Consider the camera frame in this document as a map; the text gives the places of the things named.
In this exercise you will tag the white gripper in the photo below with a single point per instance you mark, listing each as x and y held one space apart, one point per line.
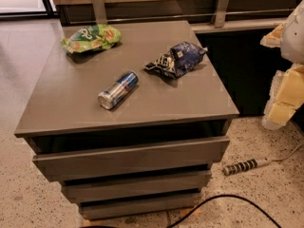
294 42

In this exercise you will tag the blue chip bag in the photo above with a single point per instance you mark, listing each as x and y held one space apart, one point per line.
178 60

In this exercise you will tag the green rice chip bag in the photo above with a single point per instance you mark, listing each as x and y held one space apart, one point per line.
92 38

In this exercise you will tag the white power strip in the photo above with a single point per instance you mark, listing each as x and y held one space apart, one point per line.
245 166

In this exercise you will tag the top grey drawer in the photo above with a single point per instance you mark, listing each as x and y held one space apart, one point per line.
97 163

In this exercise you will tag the grey drawer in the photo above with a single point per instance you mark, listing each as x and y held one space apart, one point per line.
97 163
126 188
140 206

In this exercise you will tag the grey drawer cabinet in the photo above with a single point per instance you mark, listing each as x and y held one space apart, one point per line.
64 115

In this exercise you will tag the blue silver energy drink can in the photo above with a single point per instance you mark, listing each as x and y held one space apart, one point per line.
115 92

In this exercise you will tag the bottom grey drawer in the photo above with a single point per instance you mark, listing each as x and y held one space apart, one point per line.
140 206

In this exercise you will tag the middle grey drawer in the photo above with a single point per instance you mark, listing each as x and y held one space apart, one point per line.
126 188

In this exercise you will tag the right metal bracket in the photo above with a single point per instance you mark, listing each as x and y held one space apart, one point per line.
220 13

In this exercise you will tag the metal bracket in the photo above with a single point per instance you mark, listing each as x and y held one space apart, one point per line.
99 11
220 13

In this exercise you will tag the wooden wall counter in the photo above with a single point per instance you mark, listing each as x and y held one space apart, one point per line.
73 12

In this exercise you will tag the left metal bracket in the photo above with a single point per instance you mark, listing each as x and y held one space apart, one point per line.
99 11

